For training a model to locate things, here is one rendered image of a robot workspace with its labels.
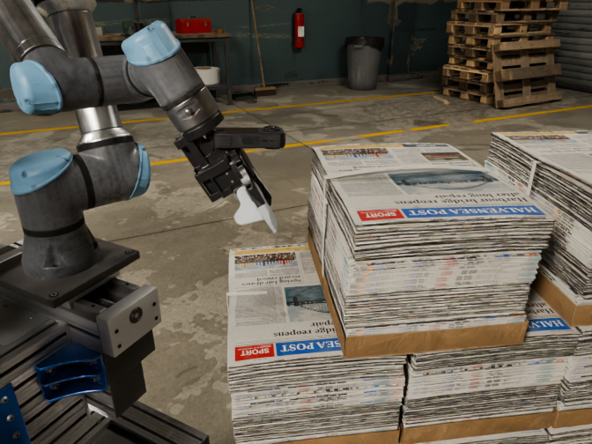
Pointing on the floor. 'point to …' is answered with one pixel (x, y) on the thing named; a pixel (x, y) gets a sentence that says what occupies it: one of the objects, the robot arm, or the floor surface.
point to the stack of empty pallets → (475, 25)
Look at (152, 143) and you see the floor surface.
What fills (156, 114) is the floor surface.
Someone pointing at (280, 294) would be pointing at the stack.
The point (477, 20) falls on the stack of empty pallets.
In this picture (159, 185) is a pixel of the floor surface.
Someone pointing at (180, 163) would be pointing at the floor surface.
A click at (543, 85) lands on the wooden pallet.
